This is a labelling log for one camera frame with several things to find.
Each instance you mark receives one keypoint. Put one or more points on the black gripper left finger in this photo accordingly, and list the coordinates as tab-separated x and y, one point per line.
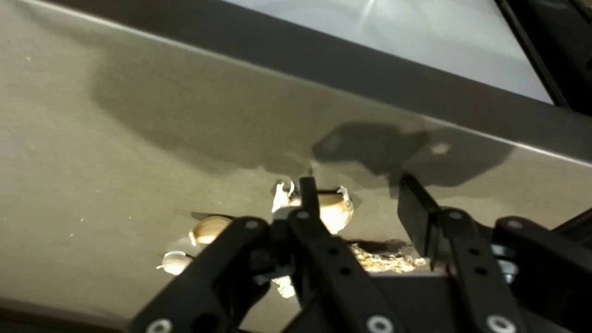
321	271

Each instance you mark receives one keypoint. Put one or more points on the flat tan crumpled paper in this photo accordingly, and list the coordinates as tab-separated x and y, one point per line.
386	261

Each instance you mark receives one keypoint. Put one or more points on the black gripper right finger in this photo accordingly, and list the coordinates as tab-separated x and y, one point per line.
474	265

